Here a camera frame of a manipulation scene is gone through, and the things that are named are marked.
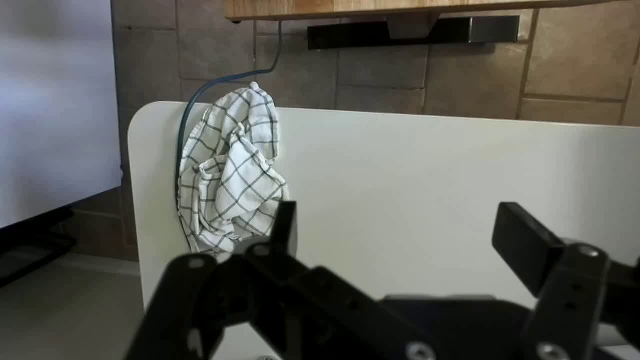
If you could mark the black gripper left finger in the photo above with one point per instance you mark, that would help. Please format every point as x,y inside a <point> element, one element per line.
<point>200,301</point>

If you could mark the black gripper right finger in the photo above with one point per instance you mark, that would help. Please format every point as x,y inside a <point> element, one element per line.
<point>567,301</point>

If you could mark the white checkered dish cloth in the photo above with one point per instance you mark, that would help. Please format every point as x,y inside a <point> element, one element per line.
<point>226,172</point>

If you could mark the black board base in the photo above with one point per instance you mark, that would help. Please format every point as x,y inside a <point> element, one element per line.
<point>30,252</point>

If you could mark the white flat board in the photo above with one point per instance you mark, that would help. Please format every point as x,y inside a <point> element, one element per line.
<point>52,100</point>

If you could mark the black table foot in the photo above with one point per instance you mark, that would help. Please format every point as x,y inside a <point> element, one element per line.
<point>346,33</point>

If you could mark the wooden-edged robot cart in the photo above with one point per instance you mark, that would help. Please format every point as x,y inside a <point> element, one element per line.
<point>400,7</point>

